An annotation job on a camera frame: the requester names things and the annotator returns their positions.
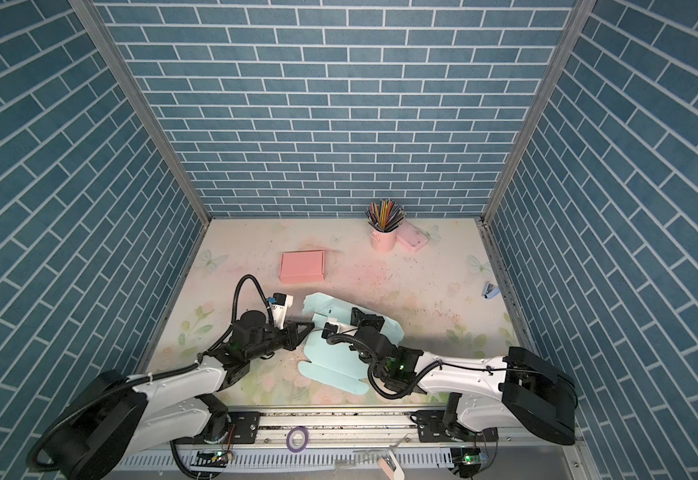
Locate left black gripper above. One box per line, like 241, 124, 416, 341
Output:
245, 320, 317, 364

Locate light blue paper box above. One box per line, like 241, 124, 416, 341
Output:
298, 293, 377, 395

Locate pink paper box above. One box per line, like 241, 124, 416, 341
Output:
279, 250, 325, 284

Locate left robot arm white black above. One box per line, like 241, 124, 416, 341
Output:
26, 293, 315, 479

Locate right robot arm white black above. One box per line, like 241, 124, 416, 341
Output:
322, 308, 578, 446

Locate pink metal pencil cup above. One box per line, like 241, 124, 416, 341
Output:
370, 229, 396, 253

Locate pink pencil case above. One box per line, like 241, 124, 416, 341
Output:
395, 221, 429, 253

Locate coloured pencils bundle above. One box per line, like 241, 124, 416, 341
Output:
365, 199, 406, 233

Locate small blue clip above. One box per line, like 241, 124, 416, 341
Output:
483, 282, 501, 299

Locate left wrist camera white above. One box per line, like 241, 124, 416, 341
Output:
269, 293, 294, 329

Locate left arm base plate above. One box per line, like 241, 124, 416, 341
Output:
176, 411, 262, 445

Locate purple tape ring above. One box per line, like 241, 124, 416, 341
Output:
285, 425, 310, 454

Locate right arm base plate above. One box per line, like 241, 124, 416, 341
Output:
409, 409, 499, 443

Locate white tool on rail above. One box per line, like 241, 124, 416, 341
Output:
354, 443, 406, 480

